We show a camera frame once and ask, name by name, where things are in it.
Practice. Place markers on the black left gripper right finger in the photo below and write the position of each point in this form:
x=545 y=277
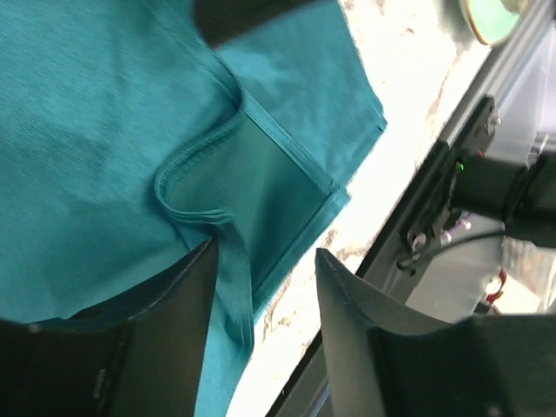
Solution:
x=386 y=359

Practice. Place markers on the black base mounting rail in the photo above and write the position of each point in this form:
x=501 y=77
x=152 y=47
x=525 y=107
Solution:
x=420 y=215

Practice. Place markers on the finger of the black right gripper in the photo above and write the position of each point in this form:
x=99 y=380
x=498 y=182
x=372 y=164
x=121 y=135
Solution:
x=220 y=21

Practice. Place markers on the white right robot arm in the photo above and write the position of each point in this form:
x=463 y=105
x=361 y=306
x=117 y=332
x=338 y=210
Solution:
x=454 y=178

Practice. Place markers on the teal cloth napkin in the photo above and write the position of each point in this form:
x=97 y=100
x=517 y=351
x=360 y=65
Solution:
x=127 y=142

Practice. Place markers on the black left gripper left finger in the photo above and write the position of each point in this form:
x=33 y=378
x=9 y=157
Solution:
x=137 y=354

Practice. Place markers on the mint green floral plate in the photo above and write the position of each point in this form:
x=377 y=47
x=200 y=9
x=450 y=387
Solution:
x=493 y=21

